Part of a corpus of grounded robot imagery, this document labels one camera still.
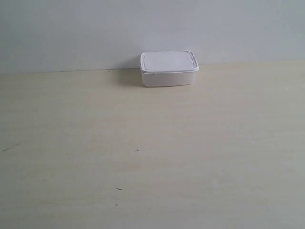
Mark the white lidded plastic container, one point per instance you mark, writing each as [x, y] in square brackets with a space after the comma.
[168, 68]

